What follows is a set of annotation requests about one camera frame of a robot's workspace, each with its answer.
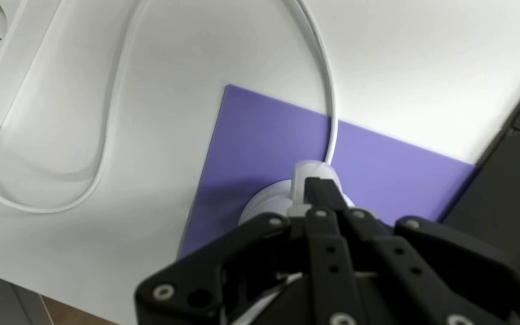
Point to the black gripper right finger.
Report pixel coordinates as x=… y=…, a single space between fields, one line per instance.
x=441 y=271

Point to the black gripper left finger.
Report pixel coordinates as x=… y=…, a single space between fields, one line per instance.
x=242 y=271

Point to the white computer mouse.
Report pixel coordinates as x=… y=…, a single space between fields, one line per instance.
x=278 y=196

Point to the black board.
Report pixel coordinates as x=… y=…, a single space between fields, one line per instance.
x=513 y=181

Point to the purple mat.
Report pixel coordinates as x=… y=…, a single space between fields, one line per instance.
x=260 y=138

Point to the white power strip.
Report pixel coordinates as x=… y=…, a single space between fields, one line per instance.
x=7 y=60

